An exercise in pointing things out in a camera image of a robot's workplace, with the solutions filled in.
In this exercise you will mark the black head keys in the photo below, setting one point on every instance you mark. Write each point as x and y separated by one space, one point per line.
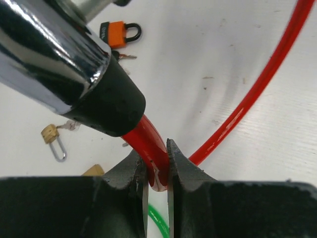
118 56

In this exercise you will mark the small padlock silver keys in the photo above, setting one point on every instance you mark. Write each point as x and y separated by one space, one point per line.
70 125

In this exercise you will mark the orange black padlock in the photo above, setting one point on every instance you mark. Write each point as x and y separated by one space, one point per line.
115 33

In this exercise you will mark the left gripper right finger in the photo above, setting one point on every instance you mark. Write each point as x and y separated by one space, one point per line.
201 207

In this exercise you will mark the red cable lock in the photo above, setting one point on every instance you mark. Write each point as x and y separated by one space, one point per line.
49 54

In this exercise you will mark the green cable lock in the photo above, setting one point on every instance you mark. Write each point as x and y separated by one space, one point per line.
161 224

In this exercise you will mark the small brass padlock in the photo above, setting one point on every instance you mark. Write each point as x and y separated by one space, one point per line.
50 134

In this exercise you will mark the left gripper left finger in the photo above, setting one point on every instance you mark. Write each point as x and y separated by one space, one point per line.
113 205

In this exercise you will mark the large brass padlock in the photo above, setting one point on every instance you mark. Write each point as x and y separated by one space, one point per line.
95 170

